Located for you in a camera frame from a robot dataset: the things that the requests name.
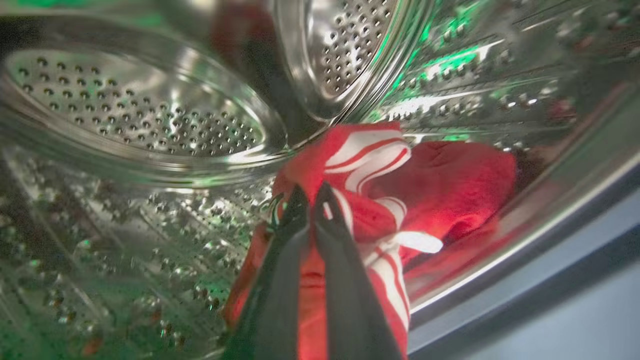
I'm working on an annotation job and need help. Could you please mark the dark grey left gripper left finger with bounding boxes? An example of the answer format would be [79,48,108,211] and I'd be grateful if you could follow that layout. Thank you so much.
[221,184,311,360]

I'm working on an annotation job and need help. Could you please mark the grey washing machine door seal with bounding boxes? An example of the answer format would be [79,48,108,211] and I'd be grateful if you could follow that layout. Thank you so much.
[407,170,640,360]

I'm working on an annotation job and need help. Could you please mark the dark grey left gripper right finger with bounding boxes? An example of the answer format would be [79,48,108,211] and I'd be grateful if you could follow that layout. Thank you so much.
[314,181,403,360]

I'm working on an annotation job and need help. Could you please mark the red and white striped garment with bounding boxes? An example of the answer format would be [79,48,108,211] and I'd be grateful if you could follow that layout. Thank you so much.
[222,121,518,360]

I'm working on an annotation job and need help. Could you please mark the stainless steel washing machine drum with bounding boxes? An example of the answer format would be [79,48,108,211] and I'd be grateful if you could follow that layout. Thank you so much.
[0,0,640,360]

